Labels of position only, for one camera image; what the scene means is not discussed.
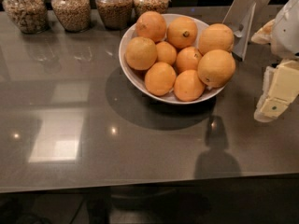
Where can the orange centre right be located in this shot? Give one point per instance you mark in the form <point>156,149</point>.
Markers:
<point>188,59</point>

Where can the small orange centre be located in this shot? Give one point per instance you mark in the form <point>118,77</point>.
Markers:
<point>166,53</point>

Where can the glass jar far left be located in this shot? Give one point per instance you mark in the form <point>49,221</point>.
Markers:
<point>30,16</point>

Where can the orange back left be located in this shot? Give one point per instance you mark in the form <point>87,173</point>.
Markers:
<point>151,25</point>

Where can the large orange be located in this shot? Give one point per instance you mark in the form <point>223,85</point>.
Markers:
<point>216,68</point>

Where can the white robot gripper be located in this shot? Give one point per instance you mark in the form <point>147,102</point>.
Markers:
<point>286,34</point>

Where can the grey metal stand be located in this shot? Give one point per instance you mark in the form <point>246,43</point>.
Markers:
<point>239,18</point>

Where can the white ceramic bowl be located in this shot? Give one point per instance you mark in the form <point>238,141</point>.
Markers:
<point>137,77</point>

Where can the orange back right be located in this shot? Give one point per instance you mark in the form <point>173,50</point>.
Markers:
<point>216,36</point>

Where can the orange with stem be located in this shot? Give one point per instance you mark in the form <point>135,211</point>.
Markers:
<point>182,32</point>

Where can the orange front left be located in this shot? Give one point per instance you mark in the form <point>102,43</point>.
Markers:
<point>160,78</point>

